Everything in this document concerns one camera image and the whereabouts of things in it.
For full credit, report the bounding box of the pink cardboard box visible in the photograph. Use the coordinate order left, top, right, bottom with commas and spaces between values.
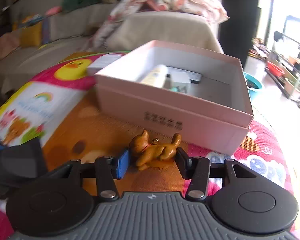
95, 40, 254, 155

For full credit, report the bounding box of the black rectangular device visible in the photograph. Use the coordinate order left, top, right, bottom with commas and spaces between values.
167, 66, 202, 84

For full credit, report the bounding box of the cream lotion bottle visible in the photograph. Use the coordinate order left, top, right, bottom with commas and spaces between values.
140, 64, 168, 88

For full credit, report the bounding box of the white power adapter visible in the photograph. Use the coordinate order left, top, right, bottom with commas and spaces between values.
170, 72, 191, 94

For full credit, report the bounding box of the red plastic basin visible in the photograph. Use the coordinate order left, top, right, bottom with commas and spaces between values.
266, 61, 285, 77

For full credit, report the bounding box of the small white carton box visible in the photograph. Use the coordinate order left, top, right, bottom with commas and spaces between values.
87, 53, 123, 76

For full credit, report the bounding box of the yellow cushion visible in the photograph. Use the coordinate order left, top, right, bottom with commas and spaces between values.
19, 22, 42, 48

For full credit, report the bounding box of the beige sofa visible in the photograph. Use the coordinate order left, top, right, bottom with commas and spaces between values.
0, 4, 223, 94

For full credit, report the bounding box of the brown dog figurine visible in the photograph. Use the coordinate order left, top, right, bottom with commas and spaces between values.
129, 130, 181, 171

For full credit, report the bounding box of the floral pink blanket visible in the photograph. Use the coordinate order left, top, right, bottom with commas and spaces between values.
90, 0, 229, 49

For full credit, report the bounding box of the colourful cartoon play mat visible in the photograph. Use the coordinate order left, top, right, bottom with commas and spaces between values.
0, 51, 294, 240

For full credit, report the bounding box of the metal shelf rack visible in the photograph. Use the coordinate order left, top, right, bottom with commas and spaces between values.
263, 15, 300, 99

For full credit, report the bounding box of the teal plastic basin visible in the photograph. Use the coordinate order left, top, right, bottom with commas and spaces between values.
244, 72, 263, 100

